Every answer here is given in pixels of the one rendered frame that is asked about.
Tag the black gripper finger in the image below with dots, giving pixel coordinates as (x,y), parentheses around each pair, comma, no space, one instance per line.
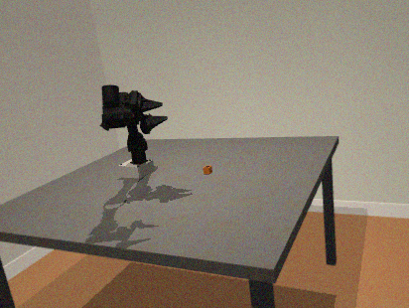
(146,104)
(153,121)

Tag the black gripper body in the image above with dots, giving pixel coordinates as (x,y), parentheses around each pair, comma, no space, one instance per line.
(132,113)

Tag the orange block with black square mark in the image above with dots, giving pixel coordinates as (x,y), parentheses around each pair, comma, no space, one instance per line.
(207,169)

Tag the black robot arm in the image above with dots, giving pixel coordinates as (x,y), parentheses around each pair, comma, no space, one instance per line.
(112,99)

